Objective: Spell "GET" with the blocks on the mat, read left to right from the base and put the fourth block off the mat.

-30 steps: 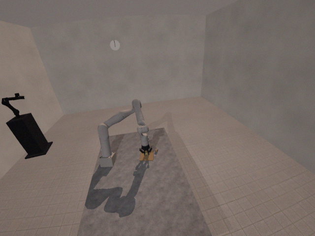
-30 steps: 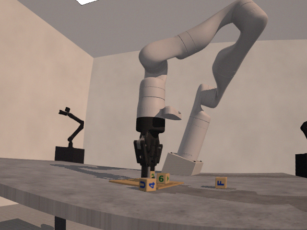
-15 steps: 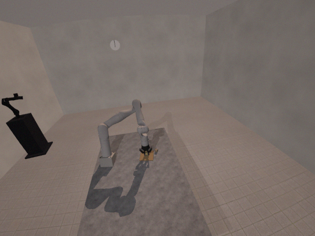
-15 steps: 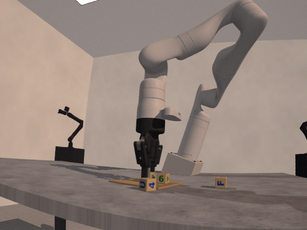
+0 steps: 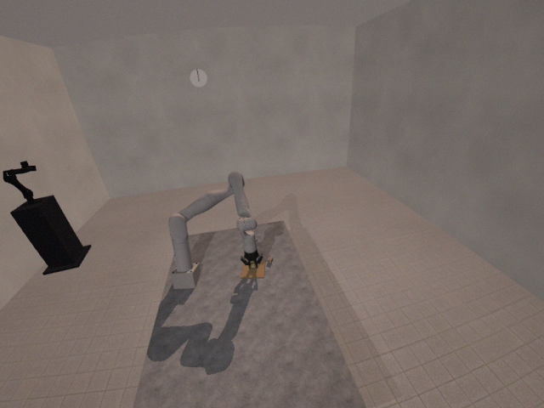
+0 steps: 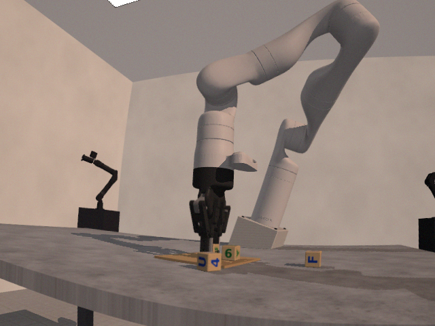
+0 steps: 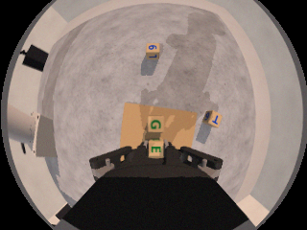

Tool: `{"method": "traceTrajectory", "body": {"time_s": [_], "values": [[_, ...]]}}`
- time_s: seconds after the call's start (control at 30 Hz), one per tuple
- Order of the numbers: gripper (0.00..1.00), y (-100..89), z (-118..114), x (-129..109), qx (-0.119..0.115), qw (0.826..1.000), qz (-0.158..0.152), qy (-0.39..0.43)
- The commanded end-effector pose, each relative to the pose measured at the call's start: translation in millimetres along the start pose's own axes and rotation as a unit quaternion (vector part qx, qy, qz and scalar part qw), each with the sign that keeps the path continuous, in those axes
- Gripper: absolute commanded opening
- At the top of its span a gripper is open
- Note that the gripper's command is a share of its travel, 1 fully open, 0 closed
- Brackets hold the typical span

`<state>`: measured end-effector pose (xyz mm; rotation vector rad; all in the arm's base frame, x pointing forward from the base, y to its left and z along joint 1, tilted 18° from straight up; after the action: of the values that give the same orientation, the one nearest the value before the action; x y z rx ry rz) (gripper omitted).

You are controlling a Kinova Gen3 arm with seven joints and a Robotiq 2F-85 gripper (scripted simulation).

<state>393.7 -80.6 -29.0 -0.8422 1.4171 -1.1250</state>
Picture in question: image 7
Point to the tan flat mat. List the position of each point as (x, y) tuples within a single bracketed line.
[(179, 125)]

